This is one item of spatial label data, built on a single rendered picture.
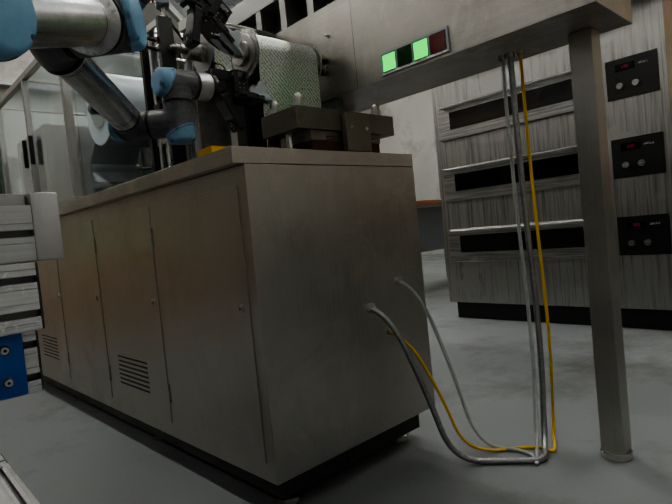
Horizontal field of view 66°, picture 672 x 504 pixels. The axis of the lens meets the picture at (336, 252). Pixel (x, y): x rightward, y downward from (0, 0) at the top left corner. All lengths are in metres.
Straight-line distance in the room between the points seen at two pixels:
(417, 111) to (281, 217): 10.28
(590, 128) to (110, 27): 1.15
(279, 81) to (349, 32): 0.31
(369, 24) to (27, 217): 1.29
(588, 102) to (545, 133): 1.82
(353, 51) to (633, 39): 1.81
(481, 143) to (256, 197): 2.49
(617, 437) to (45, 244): 1.42
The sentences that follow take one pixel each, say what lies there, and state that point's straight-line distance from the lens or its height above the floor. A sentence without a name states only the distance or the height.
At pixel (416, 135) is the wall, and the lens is 11.44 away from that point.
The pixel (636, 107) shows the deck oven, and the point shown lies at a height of 1.17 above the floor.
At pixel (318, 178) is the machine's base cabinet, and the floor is 0.82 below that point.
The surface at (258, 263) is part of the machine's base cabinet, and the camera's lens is 1.23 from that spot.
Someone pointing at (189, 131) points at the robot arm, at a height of 0.98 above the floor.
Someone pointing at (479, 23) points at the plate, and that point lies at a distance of 1.55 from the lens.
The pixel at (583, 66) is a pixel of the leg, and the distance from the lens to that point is 1.58.
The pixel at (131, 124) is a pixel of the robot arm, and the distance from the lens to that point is 1.45.
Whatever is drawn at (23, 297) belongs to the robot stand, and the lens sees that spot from 0.79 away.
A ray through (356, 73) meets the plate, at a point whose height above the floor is 1.19.
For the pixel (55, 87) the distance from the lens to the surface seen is 2.64.
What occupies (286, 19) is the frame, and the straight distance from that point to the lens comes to 2.14.
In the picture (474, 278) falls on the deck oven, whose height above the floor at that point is 0.28.
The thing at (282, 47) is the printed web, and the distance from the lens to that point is 1.75.
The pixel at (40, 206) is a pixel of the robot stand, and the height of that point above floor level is 0.75.
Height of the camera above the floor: 0.68
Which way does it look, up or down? 2 degrees down
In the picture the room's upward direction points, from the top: 6 degrees counter-clockwise
